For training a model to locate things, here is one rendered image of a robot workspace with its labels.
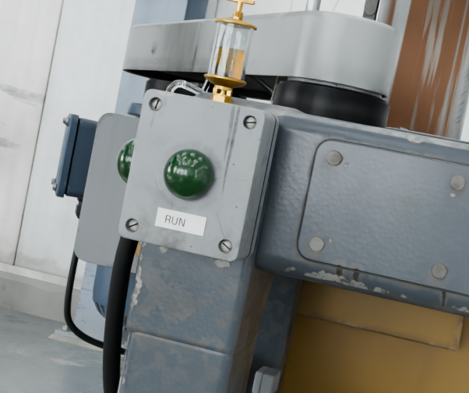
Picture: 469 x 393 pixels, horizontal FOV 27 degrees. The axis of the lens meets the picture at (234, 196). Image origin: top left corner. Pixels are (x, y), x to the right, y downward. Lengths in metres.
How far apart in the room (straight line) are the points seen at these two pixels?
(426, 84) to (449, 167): 0.50
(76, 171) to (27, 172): 5.30
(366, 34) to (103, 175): 0.42
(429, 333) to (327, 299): 0.09
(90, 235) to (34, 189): 5.30
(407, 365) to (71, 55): 5.52
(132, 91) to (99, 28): 0.74
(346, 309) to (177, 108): 0.33
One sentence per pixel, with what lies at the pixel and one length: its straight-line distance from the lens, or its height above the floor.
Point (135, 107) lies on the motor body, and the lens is 1.10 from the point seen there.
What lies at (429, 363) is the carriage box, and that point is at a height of 1.15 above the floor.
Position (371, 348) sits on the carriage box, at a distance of 0.91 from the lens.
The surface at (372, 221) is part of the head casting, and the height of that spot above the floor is 1.28.
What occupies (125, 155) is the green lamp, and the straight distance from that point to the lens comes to 0.59.
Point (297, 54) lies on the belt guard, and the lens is 0.74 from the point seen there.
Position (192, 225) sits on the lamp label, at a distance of 0.57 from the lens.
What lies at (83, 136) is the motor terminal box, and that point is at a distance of 1.07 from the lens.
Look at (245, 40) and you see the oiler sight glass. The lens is 0.65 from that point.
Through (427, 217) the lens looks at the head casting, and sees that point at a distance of 0.60.
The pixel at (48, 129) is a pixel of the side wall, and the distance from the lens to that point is 6.33.
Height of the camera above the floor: 1.31
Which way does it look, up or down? 3 degrees down
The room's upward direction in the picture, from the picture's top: 11 degrees clockwise
